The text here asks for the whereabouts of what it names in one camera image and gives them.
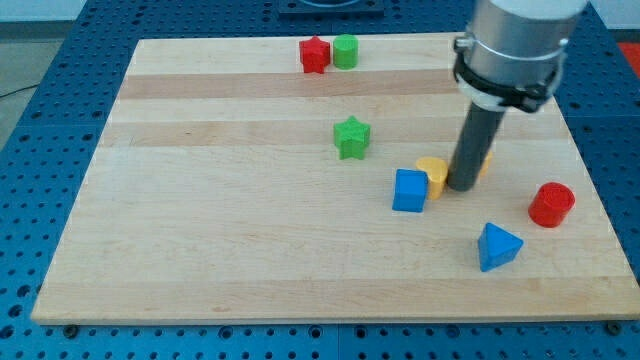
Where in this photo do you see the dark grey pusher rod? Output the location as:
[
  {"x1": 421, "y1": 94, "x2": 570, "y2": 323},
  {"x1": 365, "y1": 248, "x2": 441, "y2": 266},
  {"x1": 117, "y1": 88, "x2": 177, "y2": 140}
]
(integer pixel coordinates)
[{"x1": 447, "y1": 103, "x2": 505, "y2": 192}]

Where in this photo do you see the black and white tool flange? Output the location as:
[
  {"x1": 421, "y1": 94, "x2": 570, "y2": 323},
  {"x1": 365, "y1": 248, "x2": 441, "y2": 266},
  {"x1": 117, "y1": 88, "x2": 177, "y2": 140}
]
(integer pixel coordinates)
[{"x1": 453, "y1": 58, "x2": 563, "y2": 113}]

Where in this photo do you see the blue triangle block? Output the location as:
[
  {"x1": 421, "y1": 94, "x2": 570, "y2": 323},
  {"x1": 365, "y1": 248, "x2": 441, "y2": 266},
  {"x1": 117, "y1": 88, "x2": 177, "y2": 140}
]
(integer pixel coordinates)
[{"x1": 478, "y1": 222, "x2": 524, "y2": 272}]

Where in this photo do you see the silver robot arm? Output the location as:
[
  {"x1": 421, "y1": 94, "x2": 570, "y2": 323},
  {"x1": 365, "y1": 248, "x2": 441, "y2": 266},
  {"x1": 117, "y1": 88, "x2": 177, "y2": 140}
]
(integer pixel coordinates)
[{"x1": 447, "y1": 0, "x2": 588, "y2": 192}]

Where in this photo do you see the blue cube block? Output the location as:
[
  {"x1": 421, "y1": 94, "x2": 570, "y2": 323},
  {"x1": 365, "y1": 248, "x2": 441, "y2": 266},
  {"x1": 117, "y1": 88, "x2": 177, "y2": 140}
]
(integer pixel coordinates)
[{"x1": 392, "y1": 169, "x2": 428, "y2": 213}]

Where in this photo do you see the yellow block behind rod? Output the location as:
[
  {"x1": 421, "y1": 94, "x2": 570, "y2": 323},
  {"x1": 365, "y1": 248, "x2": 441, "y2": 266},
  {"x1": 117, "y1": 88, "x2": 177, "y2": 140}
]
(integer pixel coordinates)
[{"x1": 478, "y1": 151, "x2": 494, "y2": 178}]

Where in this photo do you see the yellow heart block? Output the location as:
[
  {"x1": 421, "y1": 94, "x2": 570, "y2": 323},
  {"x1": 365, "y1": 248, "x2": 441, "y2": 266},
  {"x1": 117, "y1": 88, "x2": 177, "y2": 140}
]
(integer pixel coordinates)
[{"x1": 415, "y1": 157, "x2": 448, "y2": 200}]

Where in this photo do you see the red cylinder block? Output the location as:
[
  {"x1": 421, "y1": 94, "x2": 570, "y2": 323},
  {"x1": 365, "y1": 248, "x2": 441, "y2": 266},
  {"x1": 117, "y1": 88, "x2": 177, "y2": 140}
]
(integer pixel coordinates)
[{"x1": 528, "y1": 182, "x2": 576, "y2": 228}]

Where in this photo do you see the green star block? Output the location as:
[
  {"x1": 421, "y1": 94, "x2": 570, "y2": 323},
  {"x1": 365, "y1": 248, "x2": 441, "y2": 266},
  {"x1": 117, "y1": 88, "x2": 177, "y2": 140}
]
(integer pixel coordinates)
[{"x1": 333, "y1": 116, "x2": 371, "y2": 160}]

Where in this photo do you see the green cylinder block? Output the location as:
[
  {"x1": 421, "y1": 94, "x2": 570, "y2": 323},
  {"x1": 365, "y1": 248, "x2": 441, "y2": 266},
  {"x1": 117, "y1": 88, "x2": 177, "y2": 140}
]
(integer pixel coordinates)
[{"x1": 333, "y1": 34, "x2": 359, "y2": 70}]

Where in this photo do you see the red star block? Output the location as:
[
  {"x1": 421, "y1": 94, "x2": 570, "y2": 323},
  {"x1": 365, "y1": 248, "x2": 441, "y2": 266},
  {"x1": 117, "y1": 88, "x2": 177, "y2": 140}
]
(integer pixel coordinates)
[{"x1": 299, "y1": 35, "x2": 331, "y2": 74}]

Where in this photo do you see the wooden board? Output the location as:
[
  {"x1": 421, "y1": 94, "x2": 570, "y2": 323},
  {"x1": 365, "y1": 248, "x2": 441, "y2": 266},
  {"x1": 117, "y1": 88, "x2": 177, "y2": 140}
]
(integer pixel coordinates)
[{"x1": 31, "y1": 33, "x2": 639, "y2": 325}]

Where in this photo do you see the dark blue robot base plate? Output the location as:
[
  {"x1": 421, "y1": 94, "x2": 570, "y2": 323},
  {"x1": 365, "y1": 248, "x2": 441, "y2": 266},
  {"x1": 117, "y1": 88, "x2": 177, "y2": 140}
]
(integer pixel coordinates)
[{"x1": 274, "y1": 0, "x2": 385, "y2": 17}]

